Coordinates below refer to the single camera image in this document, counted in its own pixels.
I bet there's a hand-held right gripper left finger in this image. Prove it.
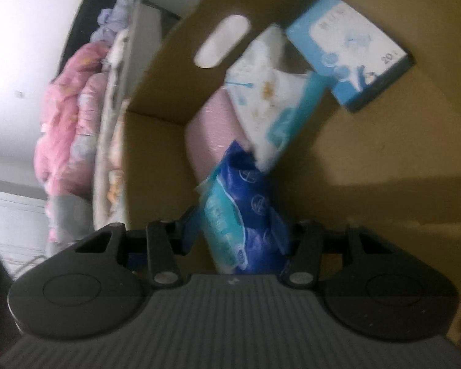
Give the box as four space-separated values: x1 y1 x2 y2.
75 205 198 289

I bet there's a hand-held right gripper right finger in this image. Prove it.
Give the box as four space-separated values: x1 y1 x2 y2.
278 220 394 289

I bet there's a blue and white soft pack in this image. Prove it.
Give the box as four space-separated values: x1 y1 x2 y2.
195 140 293 275

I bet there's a pink foam pad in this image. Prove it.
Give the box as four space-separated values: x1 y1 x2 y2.
184 88 254 185

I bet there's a large cardboard box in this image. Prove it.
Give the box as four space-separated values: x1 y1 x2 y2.
123 0 461 316

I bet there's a white and teal packet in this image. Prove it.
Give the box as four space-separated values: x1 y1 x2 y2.
223 25 329 172

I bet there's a light blue box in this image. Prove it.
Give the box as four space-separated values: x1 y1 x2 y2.
285 0 416 113

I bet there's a white quilted blanket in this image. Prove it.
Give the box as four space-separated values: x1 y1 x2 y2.
92 31 133 231

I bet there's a pink quilt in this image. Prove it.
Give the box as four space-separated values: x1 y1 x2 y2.
34 42 116 244

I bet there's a grey bed sheet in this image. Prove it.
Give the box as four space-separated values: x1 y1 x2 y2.
123 0 170 101

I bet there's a purple clothes pile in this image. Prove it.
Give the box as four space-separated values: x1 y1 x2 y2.
90 0 143 43

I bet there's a dark headboard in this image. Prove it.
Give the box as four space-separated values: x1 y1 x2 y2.
57 0 183 73

